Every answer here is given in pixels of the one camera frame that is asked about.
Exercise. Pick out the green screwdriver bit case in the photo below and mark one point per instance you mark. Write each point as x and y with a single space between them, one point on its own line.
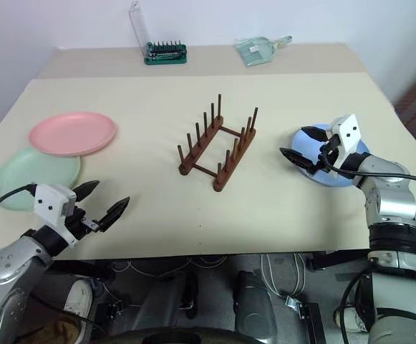
164 57

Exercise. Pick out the white shoe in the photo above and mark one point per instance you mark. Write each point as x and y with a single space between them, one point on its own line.
78 297

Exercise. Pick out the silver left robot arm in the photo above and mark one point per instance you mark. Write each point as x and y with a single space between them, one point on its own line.
3 265

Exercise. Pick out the blue plate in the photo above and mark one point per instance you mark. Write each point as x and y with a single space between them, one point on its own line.
327 181

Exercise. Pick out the green plate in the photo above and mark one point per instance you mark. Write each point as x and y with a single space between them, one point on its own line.
25 172

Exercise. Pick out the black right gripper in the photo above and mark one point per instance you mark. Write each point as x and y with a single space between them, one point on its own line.
332 141

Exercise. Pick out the green dustpan with brush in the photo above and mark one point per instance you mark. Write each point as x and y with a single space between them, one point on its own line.
256 52

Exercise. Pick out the pink plate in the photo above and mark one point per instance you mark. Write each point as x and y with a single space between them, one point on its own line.
71 132

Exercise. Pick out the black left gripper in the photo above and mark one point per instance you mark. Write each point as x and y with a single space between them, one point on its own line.
81 224

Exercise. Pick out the small metal bracket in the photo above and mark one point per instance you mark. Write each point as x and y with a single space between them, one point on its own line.
295 304

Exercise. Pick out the black round base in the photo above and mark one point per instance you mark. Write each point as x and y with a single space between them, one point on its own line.
193 337

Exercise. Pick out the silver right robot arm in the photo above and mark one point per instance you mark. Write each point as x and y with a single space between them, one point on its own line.
394 200

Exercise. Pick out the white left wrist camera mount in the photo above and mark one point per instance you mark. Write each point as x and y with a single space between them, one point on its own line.
50 200

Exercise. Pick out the black table frame bar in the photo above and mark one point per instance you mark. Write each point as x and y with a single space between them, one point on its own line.
329 259

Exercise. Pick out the brown wooden dish rack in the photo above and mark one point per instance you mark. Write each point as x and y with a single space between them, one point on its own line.
219 184

